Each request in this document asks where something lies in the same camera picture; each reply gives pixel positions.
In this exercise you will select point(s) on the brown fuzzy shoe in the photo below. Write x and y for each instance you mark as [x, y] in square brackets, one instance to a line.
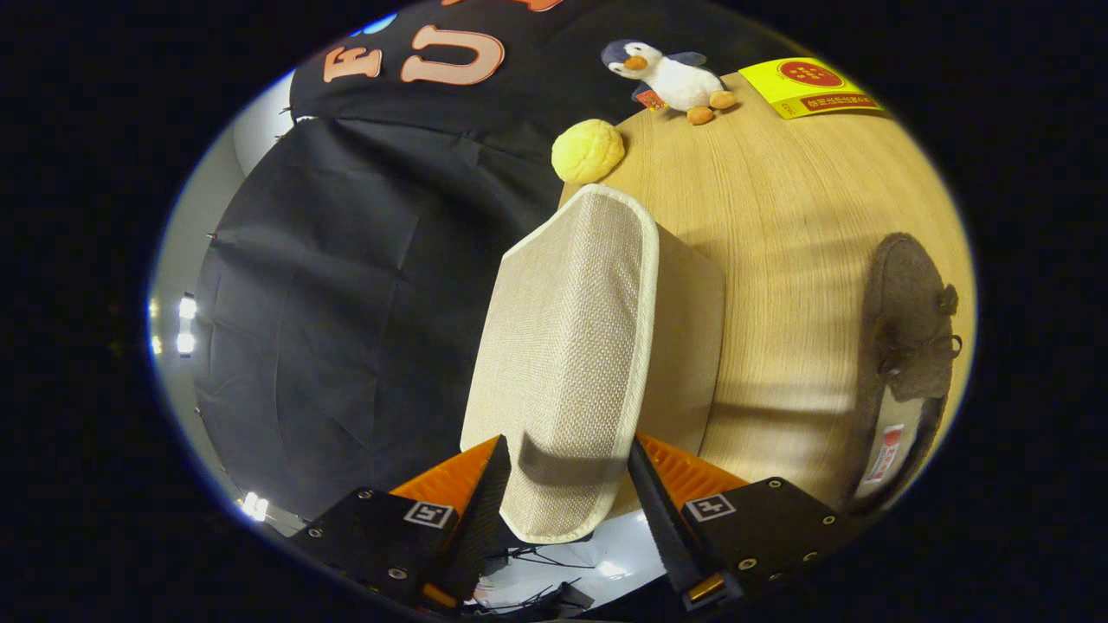
[905, 311]

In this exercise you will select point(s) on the plush penguin toy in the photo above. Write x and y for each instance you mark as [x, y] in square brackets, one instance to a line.
[679, 82]

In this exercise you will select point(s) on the yellow bun toy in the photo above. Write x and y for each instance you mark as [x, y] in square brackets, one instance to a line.
[589, 151]

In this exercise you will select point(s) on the yellow book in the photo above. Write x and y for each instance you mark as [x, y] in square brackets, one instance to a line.
[805, 86]

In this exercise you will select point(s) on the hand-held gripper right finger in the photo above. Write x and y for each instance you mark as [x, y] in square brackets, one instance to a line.
[666, 528]

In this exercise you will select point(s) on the beige fabric storage box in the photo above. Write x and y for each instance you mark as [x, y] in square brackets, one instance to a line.
[571, 346]

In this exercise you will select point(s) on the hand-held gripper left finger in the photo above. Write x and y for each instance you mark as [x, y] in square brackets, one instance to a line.
[485, 519]

